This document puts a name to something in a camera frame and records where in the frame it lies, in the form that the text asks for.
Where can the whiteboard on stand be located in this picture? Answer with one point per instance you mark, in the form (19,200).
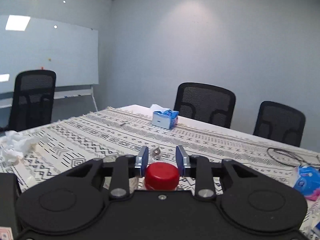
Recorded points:
(71,51)

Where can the blue tissue box far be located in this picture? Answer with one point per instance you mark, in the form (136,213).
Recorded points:
(164,117)

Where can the crumpled white tissue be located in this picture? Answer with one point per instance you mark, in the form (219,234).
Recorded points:
(16,147)

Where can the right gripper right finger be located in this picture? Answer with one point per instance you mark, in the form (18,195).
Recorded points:
(199,168)

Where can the black mesh office chair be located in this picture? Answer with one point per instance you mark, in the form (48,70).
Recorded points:
(206,103)
(33,100)
(279,122)

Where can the blue pink tissue pack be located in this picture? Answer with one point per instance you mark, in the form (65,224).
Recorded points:
(307,182)

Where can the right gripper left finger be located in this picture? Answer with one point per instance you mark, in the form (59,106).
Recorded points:
(126,167)

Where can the red bottle cap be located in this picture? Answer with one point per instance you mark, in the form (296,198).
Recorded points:
(162,174)

